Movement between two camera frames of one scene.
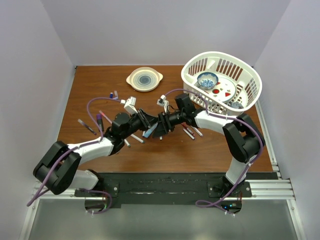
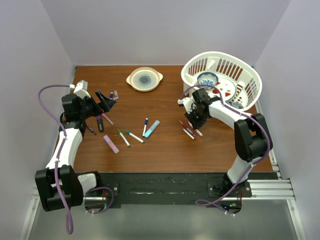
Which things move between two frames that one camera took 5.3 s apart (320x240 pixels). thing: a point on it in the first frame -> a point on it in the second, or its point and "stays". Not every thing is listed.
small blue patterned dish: x=237 y=105 stays
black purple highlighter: x=99 y=120 stays
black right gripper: x=164 y=125 -> x=196 y=124
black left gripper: x=144 y=119 -> x=98 y=110
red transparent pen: x=186 y=126 stays
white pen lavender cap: x=197 y=131 stays
